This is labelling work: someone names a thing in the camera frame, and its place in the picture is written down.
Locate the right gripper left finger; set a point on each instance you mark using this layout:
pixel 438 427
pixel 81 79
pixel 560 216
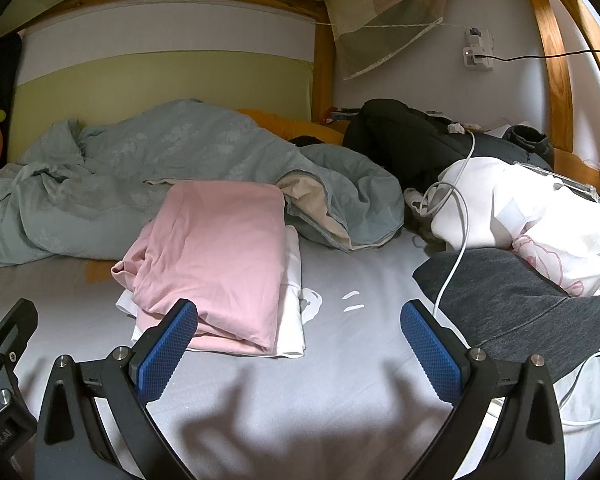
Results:
pixel 72 443

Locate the pink printed t-shirt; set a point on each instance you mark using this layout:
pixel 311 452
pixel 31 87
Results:
pixel 222 246

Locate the black backpack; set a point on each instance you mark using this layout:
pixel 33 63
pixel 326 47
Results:
pixel 416 147

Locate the grey-green duvet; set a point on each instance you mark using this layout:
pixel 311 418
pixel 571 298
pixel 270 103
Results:
pixel 88 192

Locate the green white wall pad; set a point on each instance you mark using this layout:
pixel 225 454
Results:
pixel 111 62

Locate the folded white garment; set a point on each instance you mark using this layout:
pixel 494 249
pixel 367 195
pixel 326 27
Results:
pixel 290 337

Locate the white clothes pile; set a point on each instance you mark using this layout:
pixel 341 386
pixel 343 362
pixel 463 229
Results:
pixel 484 202

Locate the wooden bed frame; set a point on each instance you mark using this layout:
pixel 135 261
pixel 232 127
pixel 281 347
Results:
pixel 554 56

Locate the dark grey garment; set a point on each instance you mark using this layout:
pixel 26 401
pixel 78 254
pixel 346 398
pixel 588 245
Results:
pixel 503 306

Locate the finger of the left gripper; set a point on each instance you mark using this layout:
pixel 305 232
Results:
pixel 17 327

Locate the white wall power socket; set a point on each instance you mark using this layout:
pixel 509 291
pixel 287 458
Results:
pixel 478 50

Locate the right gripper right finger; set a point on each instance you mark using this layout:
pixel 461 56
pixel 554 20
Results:
pixel 527 441

